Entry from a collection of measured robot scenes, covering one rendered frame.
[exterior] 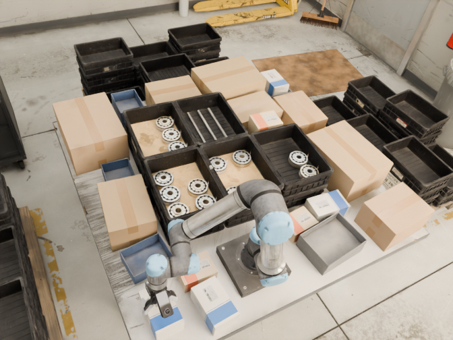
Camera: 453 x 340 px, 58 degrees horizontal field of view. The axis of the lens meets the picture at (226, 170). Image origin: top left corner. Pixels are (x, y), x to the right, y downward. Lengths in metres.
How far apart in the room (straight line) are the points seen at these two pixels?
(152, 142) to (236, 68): 0.84
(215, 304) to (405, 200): 1.13
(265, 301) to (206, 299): 0.28
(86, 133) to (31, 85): 2.05
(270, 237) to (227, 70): 1.60
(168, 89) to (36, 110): 1.66
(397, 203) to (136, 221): 1.31
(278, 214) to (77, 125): 1.36
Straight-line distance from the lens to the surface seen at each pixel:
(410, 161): 3.12
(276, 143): 2.36
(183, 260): 1.52
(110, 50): 3.69
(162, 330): 1.74
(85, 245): 2.91
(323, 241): 2.08
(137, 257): 1.99
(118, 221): 1.92
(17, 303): 2.25
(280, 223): 1.32
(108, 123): 2.32
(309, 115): 2.56
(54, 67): 4.47
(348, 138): 2.43
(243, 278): 1.90
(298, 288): 1.98
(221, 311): 1.77
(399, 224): 2.17
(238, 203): 1.44
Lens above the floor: 2.41
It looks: 47 degrees down
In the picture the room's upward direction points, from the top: 8 degrees clockwise
